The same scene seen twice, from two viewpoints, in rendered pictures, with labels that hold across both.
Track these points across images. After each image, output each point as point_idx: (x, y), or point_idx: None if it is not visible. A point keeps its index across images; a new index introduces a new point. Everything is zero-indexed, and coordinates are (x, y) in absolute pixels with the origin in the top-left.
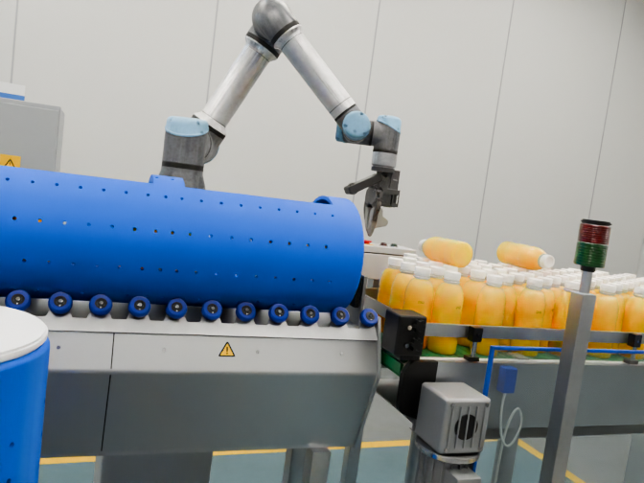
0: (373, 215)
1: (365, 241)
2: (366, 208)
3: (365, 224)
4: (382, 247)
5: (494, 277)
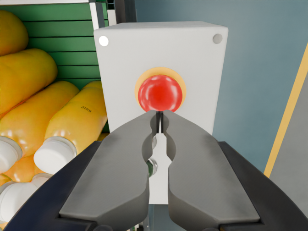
0: (83, 165)
1: (141, 84)
2: (225, 202)
3: (183, 123)
4: (108, 123)
5: None
